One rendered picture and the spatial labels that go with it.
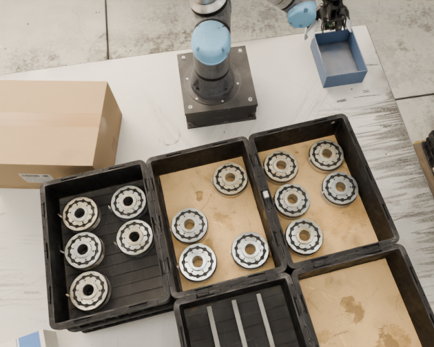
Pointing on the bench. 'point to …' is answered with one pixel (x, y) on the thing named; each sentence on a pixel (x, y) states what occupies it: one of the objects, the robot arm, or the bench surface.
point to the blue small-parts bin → (338, 58)
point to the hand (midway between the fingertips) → (326, 34)
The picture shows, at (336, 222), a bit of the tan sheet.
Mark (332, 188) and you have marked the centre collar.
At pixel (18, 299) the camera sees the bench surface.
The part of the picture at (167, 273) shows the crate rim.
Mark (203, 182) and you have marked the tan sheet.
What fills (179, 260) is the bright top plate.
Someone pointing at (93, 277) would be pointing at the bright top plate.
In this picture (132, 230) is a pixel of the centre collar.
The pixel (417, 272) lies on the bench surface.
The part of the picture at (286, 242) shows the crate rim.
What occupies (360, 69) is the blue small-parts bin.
